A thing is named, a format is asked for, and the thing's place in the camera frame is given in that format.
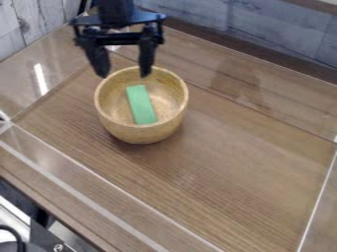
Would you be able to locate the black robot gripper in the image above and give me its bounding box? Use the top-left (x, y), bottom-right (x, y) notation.
top-left (69, 0), bottom-right (167, 78)

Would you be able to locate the black cable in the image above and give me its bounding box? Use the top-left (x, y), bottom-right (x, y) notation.
top-left (0, 224), bottom-right (27, 252)

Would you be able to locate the round wooden bowl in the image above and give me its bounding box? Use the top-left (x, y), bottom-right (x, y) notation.
top-left (95, 67), bottom-right (188, 144)

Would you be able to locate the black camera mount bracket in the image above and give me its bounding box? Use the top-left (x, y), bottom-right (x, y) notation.
top-left (29, 220), bottom-right (76, 252)

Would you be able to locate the green rectangular block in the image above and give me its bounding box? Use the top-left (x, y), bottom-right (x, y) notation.
top-left (126, 85), bottom-right (158, 125)

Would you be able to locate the clear acrylic corner bracket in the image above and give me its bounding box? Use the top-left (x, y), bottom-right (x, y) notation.
top-left (106, 27), bottom-right (130, 52)

